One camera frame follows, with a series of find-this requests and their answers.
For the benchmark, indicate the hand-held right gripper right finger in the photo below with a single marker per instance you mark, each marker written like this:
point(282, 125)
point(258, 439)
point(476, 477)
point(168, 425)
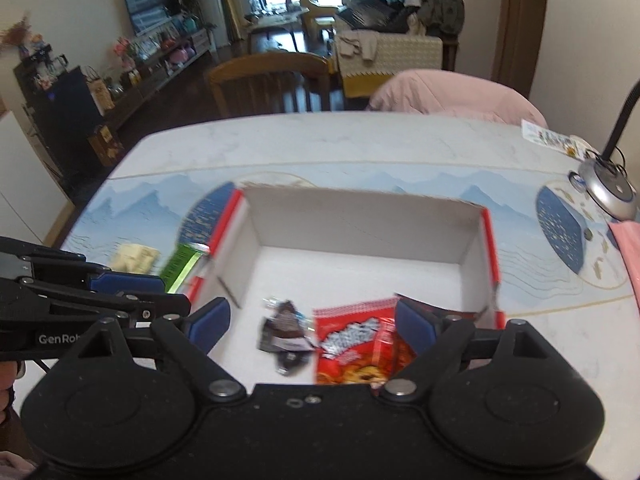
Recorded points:
point(415, 327)

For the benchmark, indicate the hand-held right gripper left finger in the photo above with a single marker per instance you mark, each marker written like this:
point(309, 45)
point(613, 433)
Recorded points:
point(210, 322)

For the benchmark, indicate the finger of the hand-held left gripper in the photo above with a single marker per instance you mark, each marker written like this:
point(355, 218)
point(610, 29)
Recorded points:
point(127, 283)
point(150, 305)

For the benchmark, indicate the pale yellow snack packet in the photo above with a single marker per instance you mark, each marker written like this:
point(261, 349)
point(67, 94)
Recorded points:
point(134, 258)

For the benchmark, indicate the dark red snack packet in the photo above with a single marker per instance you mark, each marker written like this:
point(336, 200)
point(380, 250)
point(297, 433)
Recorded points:
point(442, 309)

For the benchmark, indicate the green snack packet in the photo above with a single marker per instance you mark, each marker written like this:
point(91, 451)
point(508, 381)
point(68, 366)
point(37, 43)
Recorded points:
point(180, 267)

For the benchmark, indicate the red chips packet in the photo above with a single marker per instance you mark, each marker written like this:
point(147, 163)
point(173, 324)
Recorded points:
point(350, 345)

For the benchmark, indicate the dark brown candy wrapper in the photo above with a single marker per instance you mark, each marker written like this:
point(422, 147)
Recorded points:
point(280, 332)

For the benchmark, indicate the red cardboard box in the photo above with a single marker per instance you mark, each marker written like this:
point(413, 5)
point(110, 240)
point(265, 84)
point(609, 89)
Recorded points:
point(350, 230)

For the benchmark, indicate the person's left hand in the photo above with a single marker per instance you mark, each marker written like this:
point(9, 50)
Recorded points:
point(6, 385)

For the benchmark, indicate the printed mountain table mat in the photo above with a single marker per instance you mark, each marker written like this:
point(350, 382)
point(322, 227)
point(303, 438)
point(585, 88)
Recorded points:
point(520, 260)

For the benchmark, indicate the brown paper bag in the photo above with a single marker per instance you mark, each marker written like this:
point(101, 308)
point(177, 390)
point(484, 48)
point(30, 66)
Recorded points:
point(107, 145)

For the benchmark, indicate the white cabinet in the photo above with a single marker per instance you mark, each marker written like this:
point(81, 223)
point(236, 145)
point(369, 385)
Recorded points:
point(20, 185)

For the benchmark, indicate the black cabinet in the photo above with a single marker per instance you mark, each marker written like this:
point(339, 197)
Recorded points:
point(65, 120)

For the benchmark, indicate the small tan paper bag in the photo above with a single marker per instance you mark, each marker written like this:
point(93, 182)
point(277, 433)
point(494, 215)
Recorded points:
point(102, 95)

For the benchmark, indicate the low television cabinet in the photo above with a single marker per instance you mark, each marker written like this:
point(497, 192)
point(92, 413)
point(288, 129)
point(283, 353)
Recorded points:
point(150, 85)

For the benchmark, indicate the pink cloth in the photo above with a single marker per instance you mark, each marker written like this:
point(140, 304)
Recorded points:
point(629, 255)
point(450, 92)

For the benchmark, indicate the printed paper leaflet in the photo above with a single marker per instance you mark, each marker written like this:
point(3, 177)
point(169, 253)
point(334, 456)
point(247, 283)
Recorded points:
point(550, 137)

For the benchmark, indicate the silver desk lamp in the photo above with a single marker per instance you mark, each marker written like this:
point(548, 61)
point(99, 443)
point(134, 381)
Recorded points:
point(607, 192)

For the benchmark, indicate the wooden dining chair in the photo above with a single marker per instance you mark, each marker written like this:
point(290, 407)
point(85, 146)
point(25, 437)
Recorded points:
point(265, 67)

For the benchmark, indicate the dried flower bunch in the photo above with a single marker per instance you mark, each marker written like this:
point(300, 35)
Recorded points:
point(17, 35)

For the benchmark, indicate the sofa with cream cover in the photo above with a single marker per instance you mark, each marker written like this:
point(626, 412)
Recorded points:
point(400, 55)

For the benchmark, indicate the flat screen television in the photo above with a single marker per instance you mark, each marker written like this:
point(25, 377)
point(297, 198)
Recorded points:
point(150, 5)

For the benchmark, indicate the yellow and grey curtain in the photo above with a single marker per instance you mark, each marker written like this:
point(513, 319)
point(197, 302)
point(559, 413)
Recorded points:
point(232, 0)

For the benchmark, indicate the wooden coffee table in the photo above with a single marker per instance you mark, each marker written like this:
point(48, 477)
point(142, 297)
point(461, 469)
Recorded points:
point(277, 20)

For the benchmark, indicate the grey jacket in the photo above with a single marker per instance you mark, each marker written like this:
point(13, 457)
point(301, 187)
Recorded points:
point(442, 7)

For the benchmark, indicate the wooden door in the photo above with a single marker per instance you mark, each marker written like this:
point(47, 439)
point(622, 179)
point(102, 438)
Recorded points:
point(520, 20)

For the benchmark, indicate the small wooden armchair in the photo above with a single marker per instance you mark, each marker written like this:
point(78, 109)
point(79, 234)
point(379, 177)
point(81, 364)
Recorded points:
point(320, 12)

